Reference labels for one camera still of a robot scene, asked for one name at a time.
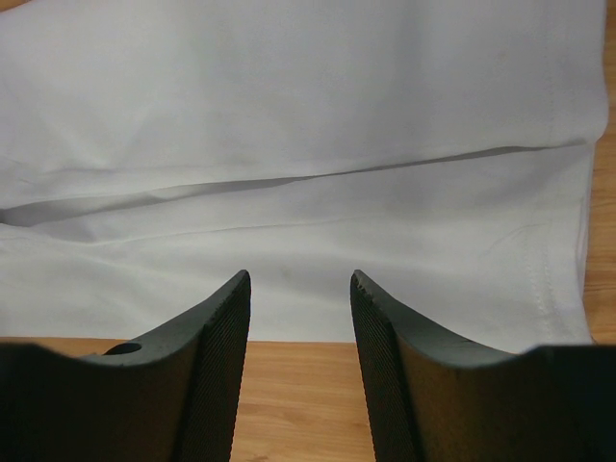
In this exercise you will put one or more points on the white t-shirt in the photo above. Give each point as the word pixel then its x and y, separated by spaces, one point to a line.
pixel 151 149

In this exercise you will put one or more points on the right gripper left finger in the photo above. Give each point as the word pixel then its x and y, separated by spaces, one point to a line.
pixel 171 394

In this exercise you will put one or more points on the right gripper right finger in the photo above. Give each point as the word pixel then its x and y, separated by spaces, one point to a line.
pixel 433 395

